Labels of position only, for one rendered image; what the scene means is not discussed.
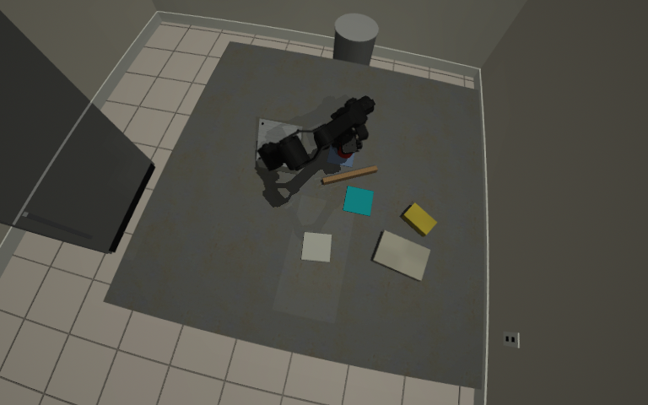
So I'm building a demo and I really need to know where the beige flat rectangular block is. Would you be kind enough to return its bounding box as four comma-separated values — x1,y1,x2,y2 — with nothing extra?
372,230,430,281

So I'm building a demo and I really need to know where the yellow rectangular block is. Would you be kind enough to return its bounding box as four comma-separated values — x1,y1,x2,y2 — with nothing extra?
401,203,437,236

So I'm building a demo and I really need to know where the tan wooden strip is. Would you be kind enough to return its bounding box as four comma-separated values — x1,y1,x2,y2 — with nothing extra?
322,165,378,186

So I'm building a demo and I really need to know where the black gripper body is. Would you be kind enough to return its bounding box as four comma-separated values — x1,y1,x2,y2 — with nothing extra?
314,125,369,150

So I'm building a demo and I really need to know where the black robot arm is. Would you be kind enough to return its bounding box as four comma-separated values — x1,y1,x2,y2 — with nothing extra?
257,95,375,171

